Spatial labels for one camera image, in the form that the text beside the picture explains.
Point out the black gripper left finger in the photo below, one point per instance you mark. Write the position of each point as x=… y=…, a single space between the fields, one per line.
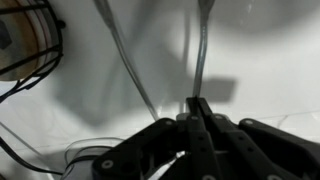
x=160 y=146

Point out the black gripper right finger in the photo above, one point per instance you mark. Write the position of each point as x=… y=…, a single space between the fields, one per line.
x=253 y=150

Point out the metal tongs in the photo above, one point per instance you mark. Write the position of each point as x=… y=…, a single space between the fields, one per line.
x=126 y=60

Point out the round wooden board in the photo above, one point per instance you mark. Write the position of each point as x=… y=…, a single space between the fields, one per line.
x=20 y=40

